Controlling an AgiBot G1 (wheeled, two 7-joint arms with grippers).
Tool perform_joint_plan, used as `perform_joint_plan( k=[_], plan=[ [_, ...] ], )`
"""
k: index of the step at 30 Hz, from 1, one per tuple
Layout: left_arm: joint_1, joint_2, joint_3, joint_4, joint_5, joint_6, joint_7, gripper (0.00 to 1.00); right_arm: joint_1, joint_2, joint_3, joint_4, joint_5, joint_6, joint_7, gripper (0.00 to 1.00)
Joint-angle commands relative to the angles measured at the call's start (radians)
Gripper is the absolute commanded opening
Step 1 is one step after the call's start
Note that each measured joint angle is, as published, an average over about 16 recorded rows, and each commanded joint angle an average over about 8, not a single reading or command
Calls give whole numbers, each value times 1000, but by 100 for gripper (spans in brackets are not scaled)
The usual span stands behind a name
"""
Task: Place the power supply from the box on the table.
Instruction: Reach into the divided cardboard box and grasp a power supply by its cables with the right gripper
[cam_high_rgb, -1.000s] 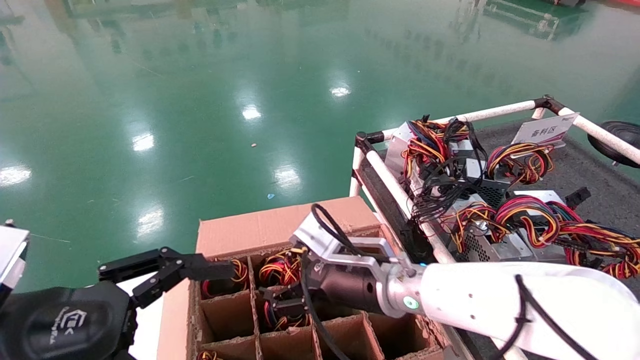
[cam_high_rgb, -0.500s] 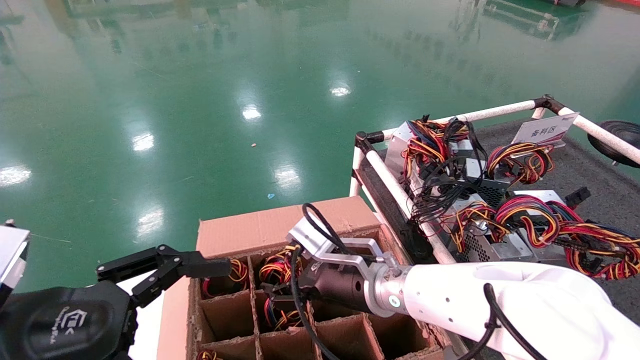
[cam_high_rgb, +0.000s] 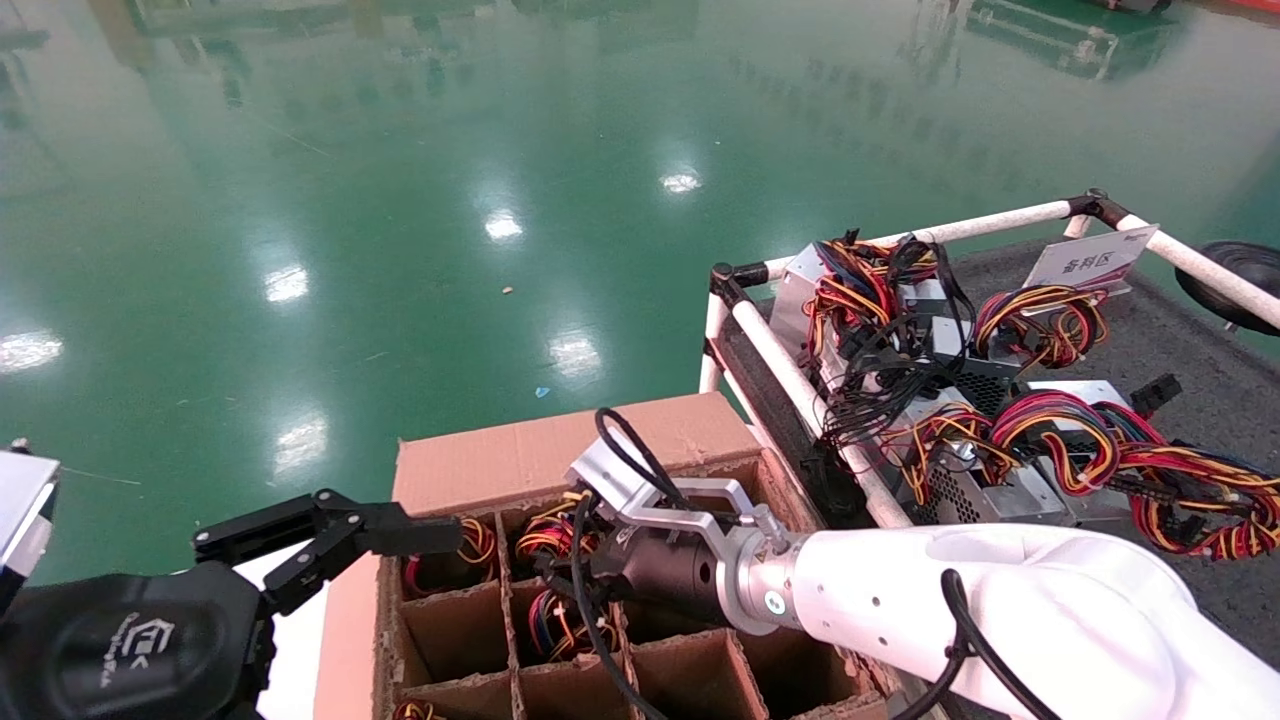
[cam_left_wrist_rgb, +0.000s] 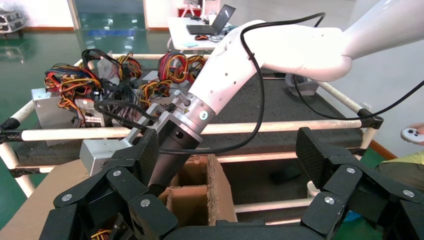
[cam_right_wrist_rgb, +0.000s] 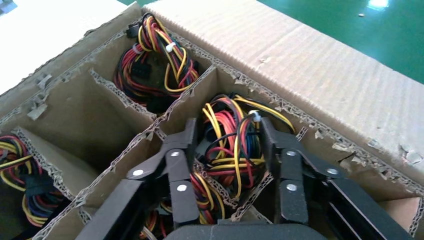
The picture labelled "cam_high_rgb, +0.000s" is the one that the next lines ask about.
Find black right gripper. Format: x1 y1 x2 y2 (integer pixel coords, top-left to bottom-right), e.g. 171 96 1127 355
548 522 726 626

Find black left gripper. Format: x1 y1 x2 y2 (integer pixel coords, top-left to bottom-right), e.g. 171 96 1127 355
0 490 464 720

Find cardboard box with dividers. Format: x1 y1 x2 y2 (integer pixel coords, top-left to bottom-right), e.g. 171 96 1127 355
312 392 901 720

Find white flat panel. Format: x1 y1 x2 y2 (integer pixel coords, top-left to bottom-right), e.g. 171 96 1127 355
232 545 333 720

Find silver power supply perforated side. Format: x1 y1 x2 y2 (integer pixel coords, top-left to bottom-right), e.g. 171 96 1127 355
885 405 1076 529

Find power supply black mesh side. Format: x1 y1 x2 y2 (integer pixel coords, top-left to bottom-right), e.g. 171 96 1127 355
925 285 1111 416

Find flat silver power supply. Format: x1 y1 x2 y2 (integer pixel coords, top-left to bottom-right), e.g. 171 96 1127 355
1025 378 1131 406

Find white printed sign card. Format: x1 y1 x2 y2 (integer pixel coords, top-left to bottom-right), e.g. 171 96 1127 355
1022 224 1161 298

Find black rubber wheel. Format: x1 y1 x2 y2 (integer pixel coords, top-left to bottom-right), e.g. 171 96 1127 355
1175 240 1280 336

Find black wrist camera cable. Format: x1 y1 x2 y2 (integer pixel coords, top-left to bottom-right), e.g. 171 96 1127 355
570 407 691 720

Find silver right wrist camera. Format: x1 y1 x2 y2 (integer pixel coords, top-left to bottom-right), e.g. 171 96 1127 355
565 437 791 556

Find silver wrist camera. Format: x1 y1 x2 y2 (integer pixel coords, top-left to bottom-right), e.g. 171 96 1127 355
0 447 63 613
565 437 791 556

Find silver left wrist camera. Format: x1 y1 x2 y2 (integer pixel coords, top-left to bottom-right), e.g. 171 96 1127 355
0 447 63 613

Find white pipe table frame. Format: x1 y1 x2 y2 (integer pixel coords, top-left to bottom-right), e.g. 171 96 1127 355
700 188 1280 531

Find black forearm cable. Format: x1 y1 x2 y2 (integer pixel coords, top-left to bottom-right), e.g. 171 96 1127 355
893 568 1063 720

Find silver power supply black wires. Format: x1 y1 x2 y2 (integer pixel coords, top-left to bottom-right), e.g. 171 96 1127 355
770 230 976 446

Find grey power supply red wires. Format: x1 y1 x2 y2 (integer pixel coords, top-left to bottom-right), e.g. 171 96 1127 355
990 390 1280 561

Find black cable connector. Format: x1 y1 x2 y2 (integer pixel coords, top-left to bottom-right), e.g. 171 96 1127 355
1130 373 1183 416

